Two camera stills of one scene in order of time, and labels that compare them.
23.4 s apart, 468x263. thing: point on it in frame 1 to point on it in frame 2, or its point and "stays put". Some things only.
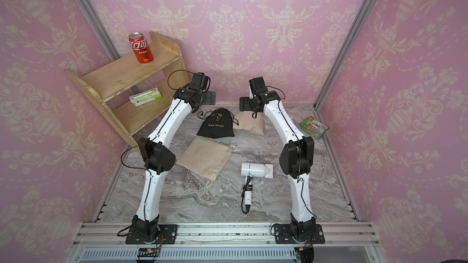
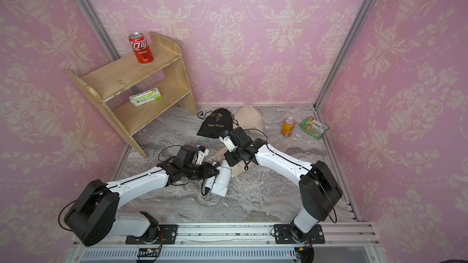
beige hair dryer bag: x=245 y=120 stays put
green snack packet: x=314 y=127 stays put
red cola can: x=139 y=45 stays put
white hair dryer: x=249 y=170 to x=219 y=184
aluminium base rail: x=106 y=243 stays put
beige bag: x=206 y=157 to x=236 y=169
